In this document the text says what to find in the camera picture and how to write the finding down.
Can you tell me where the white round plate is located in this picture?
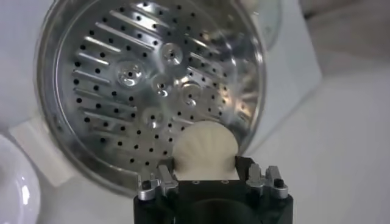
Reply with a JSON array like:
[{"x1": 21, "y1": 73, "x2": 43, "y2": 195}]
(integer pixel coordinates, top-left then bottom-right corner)
[{"x1": 0, "y1": 133, "x2": 42, "y2": 224}]

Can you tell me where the white steamed baozi bun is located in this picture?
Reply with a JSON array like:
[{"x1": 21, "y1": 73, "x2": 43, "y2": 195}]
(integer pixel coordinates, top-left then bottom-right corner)
[{"x1": 172, "y1": 121, "x2": 240, "y2": 181}]

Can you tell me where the perforated steel steamer basket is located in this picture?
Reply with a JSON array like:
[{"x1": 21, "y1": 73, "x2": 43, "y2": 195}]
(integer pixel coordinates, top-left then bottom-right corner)
[{"x1": 35, "y1": 0, "x2": 268, "y2": 195}]

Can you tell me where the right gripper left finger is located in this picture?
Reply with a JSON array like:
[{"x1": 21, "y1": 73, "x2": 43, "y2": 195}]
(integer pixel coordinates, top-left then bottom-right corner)
[{"x1": 136, "y1": 156, "x2": 180, "y2": 201}]

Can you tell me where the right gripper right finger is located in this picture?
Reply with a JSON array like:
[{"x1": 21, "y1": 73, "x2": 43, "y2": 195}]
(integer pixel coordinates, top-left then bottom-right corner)
[{"x1": 234, "y1": 155, "x2": 289, "y2": 200}]

